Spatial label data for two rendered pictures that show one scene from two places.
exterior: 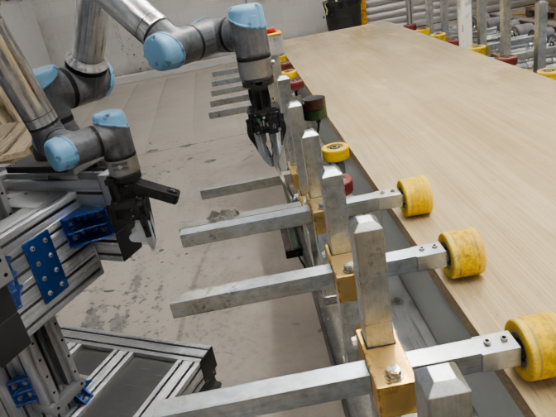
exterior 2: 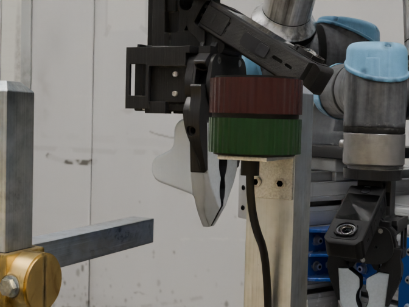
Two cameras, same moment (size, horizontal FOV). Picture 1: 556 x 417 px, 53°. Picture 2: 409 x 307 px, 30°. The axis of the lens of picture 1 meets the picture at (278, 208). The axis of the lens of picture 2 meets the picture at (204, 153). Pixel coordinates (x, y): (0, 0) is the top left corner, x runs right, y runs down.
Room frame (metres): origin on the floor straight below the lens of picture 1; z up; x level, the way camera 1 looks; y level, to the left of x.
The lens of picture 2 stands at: (1.54, -0.58, 1.09)
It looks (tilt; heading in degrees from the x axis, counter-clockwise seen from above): 3 degrees down; 118
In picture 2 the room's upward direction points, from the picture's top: 2 degrees clockwise
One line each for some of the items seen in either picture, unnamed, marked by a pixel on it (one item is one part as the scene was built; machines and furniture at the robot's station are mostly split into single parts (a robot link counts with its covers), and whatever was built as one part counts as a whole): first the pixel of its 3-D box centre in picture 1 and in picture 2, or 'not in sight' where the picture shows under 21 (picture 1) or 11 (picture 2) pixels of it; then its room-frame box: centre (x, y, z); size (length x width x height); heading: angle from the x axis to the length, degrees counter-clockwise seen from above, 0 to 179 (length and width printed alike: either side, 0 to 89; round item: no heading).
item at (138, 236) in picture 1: (141, 237); (355, 298); (1.27, 0.35, 0.86); 0.06 x 0.03 x 0.09; 91
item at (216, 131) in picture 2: (314, 112); (254, 135); (1.34, -0.13, 1.08); 0.06 x 0.06 x 0.02
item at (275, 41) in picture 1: (271, 45); not in sight; (1.84, -0.08, 1.18); 0.07 x 0.07 x 0.08; 1
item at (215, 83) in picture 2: (313, 103); (255, 96); (1.34, -0.13, 1.10); 0.06 x 0.06 x 0.02
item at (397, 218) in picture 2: (129, 196); (372, 215); (1.28, 0.35, 0.97); 0.09 x 0.08 x 0.12; 91
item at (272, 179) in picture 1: (272, 180); not in sight; (1.54, 0.00, 0.84); 0.43 x 0.03 x 0.04; 91
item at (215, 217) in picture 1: (222, 213); not in sight; (1.29, 0.14, 0.87); 0.09 x 0.07 x 0.02; 91
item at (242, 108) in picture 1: (255, 107); not in sight; (2.54, 0.02, 0.82); 0.43 x 0.03 x 0.04; 91
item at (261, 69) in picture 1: (256, 69); not in sight; (1.23, -0.01, 1.23); 0.08 x 0.08 x 0.05
